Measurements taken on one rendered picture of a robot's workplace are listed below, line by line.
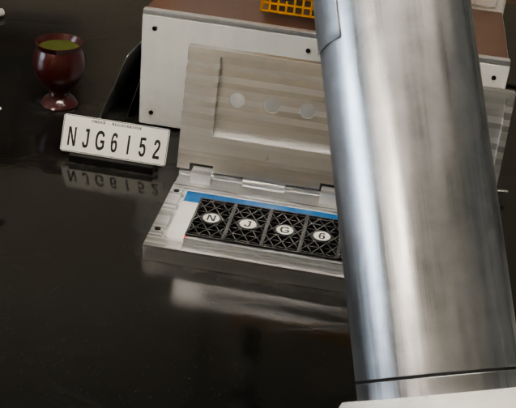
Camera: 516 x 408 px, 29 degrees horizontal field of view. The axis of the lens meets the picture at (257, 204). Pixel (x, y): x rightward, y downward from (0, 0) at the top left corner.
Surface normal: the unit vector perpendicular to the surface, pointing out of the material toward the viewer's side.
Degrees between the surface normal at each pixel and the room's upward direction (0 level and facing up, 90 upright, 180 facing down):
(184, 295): 0
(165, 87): 90
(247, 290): 0
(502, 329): 54
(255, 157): 79
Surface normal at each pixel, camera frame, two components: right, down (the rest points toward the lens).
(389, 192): -0.47, -0.13
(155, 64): -0.16, 0.48
